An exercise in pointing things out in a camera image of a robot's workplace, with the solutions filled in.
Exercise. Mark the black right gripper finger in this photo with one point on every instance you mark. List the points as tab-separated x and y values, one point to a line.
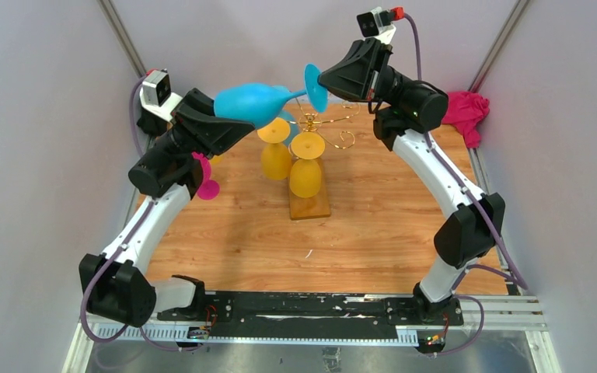
348	86
363	54

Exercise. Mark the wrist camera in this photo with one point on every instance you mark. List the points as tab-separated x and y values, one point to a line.
378	24
156	95

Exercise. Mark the pink wine glass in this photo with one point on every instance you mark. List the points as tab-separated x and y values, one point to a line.
209	189

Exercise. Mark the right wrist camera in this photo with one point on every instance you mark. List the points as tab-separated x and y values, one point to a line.
378	24

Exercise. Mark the wooden rack base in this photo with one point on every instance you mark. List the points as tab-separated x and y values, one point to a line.
317	206

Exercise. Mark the corner frame post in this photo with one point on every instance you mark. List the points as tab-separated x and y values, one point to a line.
503	36
120	31

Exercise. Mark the teal wine glass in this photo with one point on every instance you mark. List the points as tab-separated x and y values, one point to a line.
292	125
260	103

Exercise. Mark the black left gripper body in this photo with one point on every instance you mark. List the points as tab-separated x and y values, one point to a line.
175	144

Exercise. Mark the yellow wine glass front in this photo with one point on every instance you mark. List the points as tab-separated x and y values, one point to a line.
306	176

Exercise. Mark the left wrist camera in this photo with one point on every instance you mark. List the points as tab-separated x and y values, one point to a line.
156	95

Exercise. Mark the yellow wine glass taken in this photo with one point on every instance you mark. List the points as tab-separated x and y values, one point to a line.
216	159

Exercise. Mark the left corner frame post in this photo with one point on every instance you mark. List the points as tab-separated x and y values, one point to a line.
120	31

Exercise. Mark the pink cloth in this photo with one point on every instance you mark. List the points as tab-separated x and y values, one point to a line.
465	111

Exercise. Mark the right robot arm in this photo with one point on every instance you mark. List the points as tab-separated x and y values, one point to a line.
406	111

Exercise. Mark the yellow wine glass left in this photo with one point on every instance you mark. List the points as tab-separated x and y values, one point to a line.
276	160

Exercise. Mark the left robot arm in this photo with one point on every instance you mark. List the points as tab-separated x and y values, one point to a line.
169	174

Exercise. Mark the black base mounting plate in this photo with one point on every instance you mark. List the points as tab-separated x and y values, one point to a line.
312	316

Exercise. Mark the right corner frame post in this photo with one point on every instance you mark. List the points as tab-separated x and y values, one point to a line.
503	36

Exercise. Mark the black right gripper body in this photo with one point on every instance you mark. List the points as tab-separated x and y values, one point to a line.
390	88

